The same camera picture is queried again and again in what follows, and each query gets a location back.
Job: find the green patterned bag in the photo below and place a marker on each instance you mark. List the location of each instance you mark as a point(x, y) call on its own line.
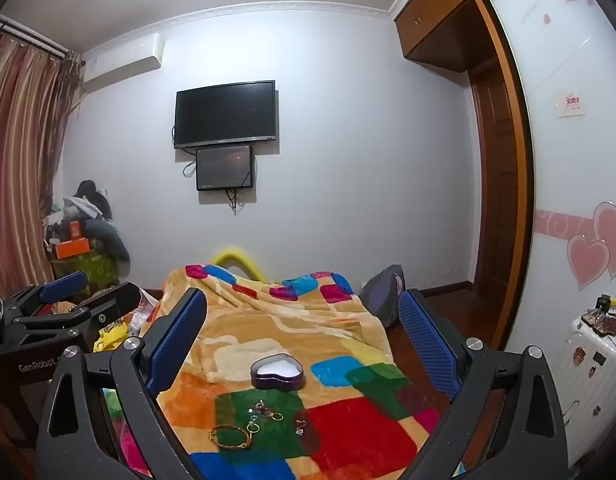
point(100, 270)

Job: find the orange box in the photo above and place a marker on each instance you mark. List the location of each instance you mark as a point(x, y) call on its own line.
point(73, 249)

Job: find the makeup palettes and jars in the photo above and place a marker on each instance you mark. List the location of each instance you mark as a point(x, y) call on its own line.
point(608, 322)

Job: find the small black wall monitor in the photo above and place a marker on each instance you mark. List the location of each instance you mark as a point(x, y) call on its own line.
point(224, 167)

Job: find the yellow foam tube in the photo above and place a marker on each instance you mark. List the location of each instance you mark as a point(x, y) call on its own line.
point(233, 255)

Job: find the white wardrobe door with hearts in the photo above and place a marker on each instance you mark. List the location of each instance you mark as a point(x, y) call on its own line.
point(563, 170)

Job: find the wooden overhead cabinet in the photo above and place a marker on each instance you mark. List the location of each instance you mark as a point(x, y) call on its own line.
point(438, 15)

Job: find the yellow cloth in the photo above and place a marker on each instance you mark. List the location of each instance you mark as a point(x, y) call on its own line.
point(113, 337)

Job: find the pile of clothes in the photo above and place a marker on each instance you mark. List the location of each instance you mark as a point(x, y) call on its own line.
point(100, 230)

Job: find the white and red label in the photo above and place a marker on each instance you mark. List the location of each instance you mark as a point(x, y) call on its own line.
point(569, 104)

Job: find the white suitcase with stickers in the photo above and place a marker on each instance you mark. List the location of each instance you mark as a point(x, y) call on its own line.
point(588, 375)

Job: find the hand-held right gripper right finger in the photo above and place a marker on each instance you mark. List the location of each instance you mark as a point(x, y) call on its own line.
point(428, 345)

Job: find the grey backpack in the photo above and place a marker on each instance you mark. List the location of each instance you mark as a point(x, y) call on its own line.
point(380, 292)

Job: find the colourful patchwork blanket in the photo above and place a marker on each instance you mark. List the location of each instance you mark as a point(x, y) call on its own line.
point(298, 320)

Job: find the brown wooden door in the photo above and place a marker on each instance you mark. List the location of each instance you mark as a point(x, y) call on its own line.
point(493, 185)

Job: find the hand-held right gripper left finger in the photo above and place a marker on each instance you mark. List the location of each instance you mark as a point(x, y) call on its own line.
point(180, 340)

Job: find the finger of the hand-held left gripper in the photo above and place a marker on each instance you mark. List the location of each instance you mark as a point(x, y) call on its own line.
point(110, 305)
point(63, 286)

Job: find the black wall television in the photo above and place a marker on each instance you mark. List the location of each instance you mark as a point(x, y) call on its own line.
point(225, 112)

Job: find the white air conditioner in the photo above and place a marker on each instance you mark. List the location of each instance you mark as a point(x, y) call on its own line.
point(123, 57)

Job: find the striped brown curtain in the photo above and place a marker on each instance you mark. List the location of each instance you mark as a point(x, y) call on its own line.
point(23, 160)

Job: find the dark curtain rod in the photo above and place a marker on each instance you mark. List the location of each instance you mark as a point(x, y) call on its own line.
point(33, 39)

